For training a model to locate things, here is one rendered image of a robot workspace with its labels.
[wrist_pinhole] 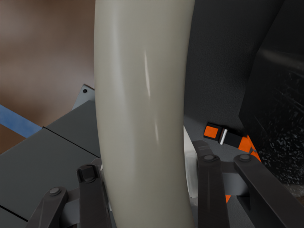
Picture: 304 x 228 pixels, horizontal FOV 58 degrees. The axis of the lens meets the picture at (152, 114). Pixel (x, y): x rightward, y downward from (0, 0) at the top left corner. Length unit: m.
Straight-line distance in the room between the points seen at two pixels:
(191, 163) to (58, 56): 1.19
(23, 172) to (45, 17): 0.77
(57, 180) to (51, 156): 0.10
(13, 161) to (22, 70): 0.72
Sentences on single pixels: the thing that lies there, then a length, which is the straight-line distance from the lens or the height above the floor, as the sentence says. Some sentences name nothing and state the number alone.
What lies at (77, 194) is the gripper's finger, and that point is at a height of 1.04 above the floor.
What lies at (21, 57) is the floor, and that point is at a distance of 1.41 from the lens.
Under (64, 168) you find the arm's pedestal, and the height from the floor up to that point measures 0.53.
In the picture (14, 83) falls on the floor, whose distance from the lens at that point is 1.45.
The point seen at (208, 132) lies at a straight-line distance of 1.21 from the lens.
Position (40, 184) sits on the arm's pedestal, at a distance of 0.73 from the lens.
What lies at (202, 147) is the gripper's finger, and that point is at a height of 1.00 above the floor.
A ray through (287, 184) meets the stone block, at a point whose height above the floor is 0.63.
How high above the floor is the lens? 1.17
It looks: 72 degrees down
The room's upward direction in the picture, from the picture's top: 151 degrees counter-clockwise
